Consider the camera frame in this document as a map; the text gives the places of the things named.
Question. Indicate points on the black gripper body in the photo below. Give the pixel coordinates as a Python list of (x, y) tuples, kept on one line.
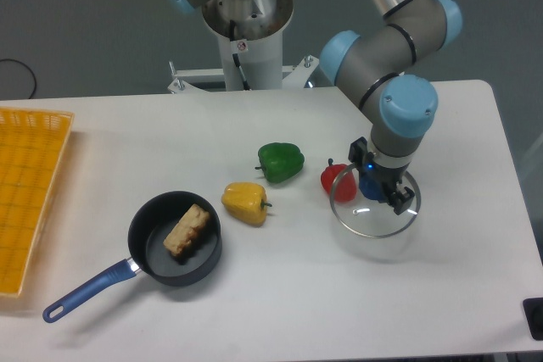
[(382, 181)]

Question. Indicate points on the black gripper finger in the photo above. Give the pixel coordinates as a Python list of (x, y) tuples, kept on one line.
[(392, 194), (408, 196)]

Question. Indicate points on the glass pot lid blue knob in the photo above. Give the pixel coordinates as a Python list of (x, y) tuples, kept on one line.
[(370, 218)]

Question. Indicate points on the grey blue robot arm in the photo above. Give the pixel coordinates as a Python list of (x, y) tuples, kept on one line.
[(369, 71)]

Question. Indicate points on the red bell pepper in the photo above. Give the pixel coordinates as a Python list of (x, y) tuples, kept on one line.
[(346, 188)]

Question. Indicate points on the green bell pepper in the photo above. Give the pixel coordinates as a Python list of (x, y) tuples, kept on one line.
[(280, 161)]

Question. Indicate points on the yellow bell pepper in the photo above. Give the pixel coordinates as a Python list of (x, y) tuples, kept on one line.
[(247, 202)]

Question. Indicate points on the black device at table edge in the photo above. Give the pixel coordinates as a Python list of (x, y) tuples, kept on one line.
[(533, 309)]

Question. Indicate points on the toasted bread block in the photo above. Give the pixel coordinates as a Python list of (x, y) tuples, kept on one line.
[(186, 231)]

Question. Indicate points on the yellow plastic basket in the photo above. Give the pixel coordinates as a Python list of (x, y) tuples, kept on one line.
[(33, 142)]

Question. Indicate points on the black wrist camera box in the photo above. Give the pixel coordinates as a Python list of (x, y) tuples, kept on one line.
[(359, 155)]

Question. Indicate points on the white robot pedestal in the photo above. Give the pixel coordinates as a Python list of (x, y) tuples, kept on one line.
[(249, 36)]

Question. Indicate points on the black saucepan blue handle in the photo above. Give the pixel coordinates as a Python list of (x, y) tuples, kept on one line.
[(147, 231)]

